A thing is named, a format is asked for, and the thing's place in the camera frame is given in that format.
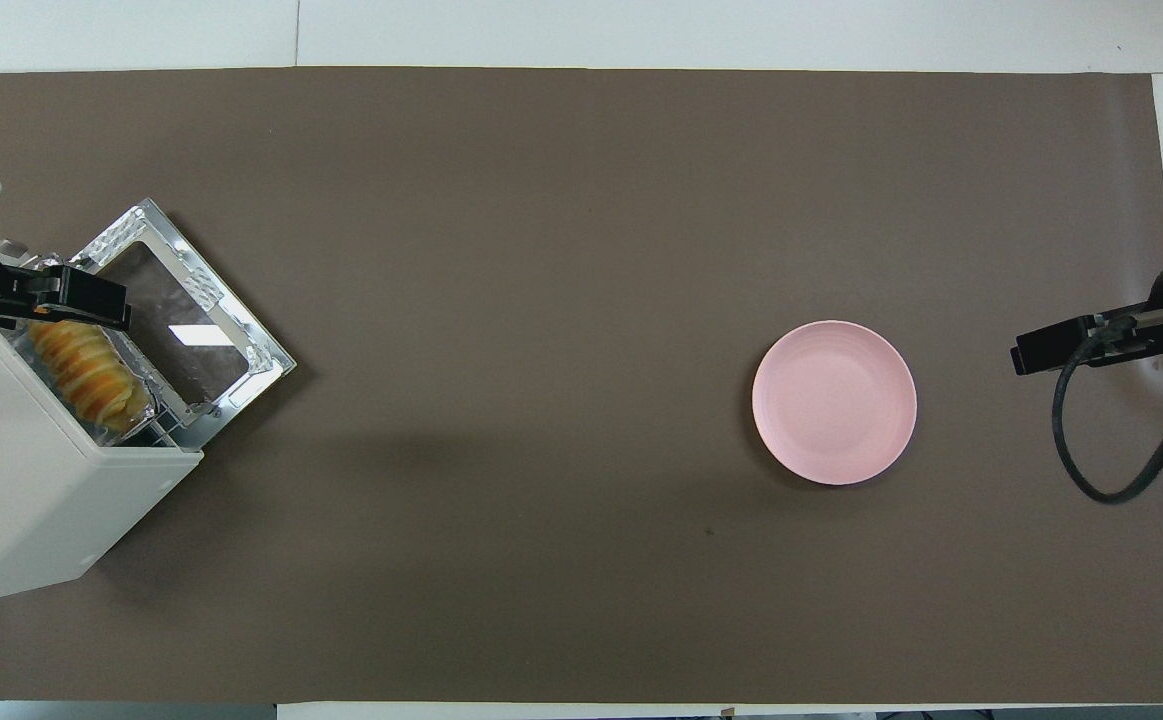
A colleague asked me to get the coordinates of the orange spiral bread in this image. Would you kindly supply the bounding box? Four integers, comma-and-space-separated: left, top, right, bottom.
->
26, 318, 154, 434

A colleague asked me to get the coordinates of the aluminium foil tray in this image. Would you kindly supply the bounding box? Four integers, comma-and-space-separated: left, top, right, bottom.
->
3, 255, 182, 448

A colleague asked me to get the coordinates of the glass oven door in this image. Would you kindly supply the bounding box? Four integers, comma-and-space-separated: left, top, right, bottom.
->
78, 197, 298, 451

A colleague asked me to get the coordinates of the white toaster oven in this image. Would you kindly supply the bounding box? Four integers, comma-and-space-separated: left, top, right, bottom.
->
0, 320, 204, 611

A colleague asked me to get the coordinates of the pink round plate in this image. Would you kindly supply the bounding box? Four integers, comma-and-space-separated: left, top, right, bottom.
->
752, 320, 919, 487

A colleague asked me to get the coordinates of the brown paper table mat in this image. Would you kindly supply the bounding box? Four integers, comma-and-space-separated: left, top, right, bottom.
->
0, 66, 1163, 704

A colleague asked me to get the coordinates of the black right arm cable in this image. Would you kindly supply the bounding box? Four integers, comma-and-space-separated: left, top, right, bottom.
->
1053, 335, 1163, 504

